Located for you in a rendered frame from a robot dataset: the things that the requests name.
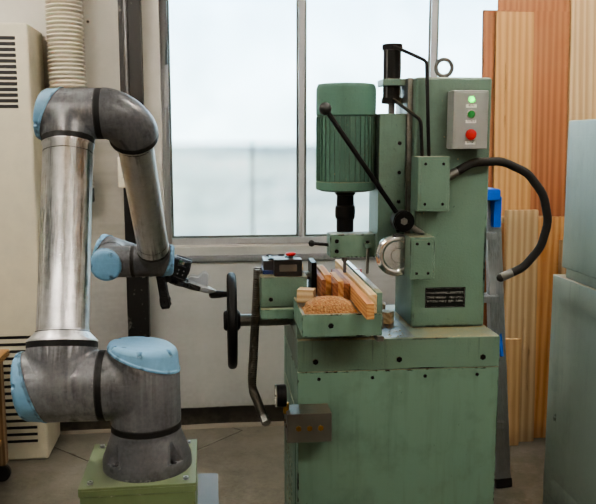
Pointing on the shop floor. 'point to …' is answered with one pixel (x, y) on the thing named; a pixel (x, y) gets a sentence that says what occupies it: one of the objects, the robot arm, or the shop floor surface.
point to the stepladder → (494, 297)
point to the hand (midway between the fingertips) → (211, 291)
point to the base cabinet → (395, 436)
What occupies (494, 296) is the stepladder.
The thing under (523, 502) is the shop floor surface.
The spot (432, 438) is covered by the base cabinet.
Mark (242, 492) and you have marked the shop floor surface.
